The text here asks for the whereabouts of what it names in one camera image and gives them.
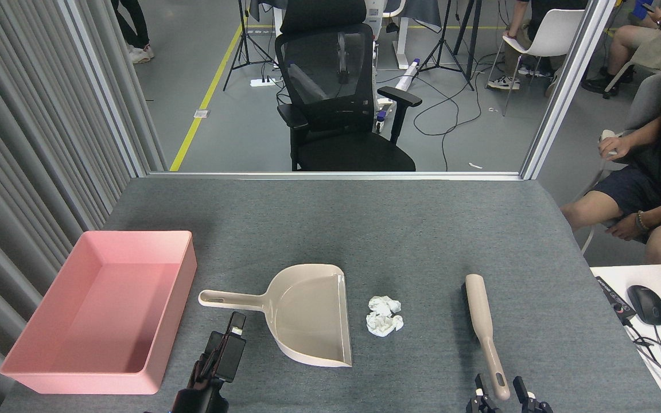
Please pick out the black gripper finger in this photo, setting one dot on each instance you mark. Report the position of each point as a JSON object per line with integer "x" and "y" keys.
{"x": 531, "y": 406}
{"x": 479, "y": 404}

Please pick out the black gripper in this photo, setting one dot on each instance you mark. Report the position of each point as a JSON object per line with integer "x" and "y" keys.
{"x": 198, "y": 401}

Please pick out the beige plastic dustpan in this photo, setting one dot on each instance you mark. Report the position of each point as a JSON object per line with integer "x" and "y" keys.
{"x": 307, "y": 315}

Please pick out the beige hand brush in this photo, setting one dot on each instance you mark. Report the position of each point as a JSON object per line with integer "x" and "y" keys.
{"x": 478, "y": 304}

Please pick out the white paper ball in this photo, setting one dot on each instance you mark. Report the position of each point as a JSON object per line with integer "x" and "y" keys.
{"x": 379, "y": 326}
{"x": 384, "y": 304}

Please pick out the black computer mouse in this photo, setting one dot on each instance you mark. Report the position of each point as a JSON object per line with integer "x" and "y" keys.
{"x": 646, "y": 304}

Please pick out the pink plastic bin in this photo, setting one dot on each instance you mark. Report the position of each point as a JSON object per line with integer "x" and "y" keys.
{"x": 107, "y": 310}

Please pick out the person's left hand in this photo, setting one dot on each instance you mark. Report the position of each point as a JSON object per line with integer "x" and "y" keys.
{"x": 629, "y": 226}

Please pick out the person's right hand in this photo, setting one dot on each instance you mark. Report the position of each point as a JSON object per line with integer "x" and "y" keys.
{"x": 617, "y": 149}

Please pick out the floor socket plate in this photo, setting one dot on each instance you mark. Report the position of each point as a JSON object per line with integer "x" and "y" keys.
{"x": 202, "y": 113}

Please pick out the white power strip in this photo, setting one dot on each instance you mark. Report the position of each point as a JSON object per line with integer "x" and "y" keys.
{"x": 263, "y": 82}

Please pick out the black mesh office chair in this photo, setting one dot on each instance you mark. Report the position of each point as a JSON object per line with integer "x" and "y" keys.
{"x": 330, "y": 86}

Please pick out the grey pleated curtain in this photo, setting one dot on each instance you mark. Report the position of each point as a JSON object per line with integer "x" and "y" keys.
{"x": 15, "y": 143}

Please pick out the black tripod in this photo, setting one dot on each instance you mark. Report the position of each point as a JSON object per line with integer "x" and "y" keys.
{"x": 442, "y": 46}
{"x": 244, "y": 40}

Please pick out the grey padded chair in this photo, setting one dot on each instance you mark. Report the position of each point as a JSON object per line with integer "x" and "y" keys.
{"x": 646, "y": 103}

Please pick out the white and purple tube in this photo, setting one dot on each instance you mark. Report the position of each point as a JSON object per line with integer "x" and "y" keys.
{"x": 406, "y": 76}

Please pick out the standing person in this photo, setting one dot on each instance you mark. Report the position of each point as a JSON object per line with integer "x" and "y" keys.
{"x": 135, "y": 28}

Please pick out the person on white chair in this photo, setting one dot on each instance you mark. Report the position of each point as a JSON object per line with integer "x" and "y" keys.
{"x": 517, "y": 51}

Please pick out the white desk stand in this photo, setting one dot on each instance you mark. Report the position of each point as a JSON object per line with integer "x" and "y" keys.
{"x": 402, "y": 40}

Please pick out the white plastic chair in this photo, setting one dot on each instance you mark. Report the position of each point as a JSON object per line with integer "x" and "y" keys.
{"x": 554, "y": 34}

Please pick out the silver frame rail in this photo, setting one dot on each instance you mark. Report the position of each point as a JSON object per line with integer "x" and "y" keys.
{"x": 336, "y": 175}

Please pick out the slim silver frame post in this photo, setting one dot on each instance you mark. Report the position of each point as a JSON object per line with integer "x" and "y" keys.
{"x": 104, "y": 86}

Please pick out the wide silver frame post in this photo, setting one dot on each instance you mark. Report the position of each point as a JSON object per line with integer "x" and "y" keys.
{"x": 571, "y": 86}

